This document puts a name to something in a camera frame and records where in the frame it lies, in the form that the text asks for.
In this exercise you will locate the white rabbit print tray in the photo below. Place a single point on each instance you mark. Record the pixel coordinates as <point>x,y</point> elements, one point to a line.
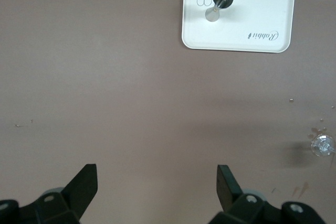
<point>257,16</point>

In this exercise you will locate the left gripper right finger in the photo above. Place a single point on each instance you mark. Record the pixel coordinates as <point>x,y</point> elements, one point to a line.
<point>228,190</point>

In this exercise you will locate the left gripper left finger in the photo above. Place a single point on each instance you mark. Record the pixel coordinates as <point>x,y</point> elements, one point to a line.
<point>81,190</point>

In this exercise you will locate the clear stemmed wine glass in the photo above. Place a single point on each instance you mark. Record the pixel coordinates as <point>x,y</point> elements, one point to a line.
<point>323,145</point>

